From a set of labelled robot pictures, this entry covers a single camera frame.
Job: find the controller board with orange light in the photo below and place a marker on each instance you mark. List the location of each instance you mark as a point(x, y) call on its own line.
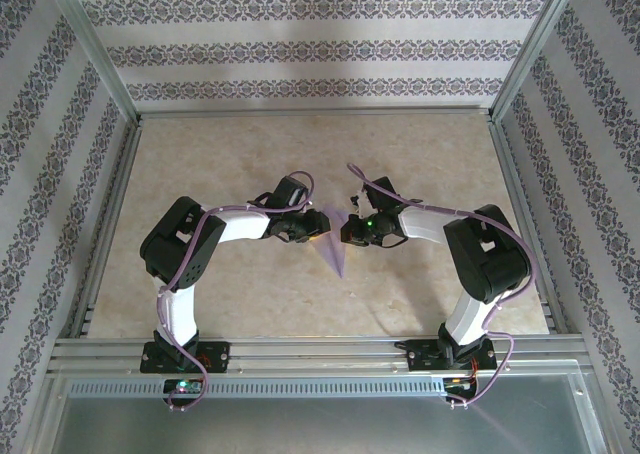
point(457, 384)

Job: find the controller board with green light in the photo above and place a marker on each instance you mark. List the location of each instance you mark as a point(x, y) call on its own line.
point(182, 386)

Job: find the aluminium right table rail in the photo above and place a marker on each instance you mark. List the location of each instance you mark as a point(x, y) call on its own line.
point(512, 174)

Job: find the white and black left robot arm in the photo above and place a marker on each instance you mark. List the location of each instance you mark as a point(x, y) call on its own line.
point(170, 244)

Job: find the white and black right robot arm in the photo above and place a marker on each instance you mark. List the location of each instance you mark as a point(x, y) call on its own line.
point(485, 259)

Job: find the aluminium left corner post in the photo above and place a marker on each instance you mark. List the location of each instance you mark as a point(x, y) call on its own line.
point(100, 49)

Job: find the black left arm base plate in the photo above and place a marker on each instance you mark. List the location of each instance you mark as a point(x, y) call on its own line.
point(217, 356)

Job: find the aluminium table rail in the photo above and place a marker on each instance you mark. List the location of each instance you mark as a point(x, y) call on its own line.
point(118, 194)
point(512, 174)
point(320, 110)

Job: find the grey metal sheet tray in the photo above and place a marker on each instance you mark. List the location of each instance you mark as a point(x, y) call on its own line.
point(320, 429)

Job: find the aluminium left table rail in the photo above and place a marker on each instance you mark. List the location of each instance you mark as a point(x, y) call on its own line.
point(118, 194)

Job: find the lilac paper sheet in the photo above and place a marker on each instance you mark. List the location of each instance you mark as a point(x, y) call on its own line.
point(335, 254)

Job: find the aluminium back table rail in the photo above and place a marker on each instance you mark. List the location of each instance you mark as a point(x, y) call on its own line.
point(320, 110)

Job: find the aluminium corner post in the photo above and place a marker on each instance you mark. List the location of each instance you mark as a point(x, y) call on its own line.
point(534, 49)
point(100, 49)

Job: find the aluminium right corner post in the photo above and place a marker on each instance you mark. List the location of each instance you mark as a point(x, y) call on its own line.
point(534, 49)

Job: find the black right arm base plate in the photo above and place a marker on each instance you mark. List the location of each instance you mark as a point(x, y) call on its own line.
point(420, 356)

